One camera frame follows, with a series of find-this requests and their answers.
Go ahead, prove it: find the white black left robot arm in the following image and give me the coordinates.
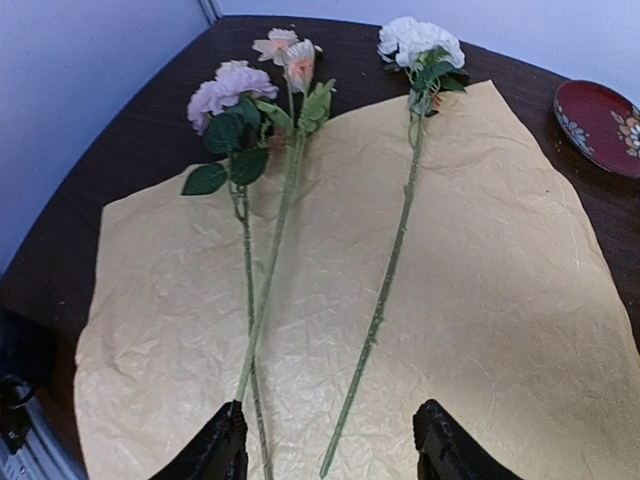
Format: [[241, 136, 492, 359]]
[[1, 307, 56, 454]]

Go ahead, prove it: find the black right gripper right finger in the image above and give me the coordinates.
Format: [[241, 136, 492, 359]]
[[413, 399, 510, 480]]

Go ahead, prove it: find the lilac pink flower stem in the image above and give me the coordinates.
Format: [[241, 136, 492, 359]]
[[179, 59, 281, 480]]

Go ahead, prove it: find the peach pink flower stem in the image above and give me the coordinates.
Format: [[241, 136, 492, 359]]
[[234, 28, 336, 402]]

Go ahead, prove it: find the left aluminium frame post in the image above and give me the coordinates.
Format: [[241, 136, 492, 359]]
[[198, 0, 223, 25]]

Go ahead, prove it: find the white flower stem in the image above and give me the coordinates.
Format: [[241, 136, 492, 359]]
[[318, 15, 471, 479]]

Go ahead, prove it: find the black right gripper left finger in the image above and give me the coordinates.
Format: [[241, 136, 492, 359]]
[[150, 400, 248, 480]]

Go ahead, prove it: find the orange yellow wrapping paper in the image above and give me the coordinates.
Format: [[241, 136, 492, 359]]
[[74, 81, 639, 479]]

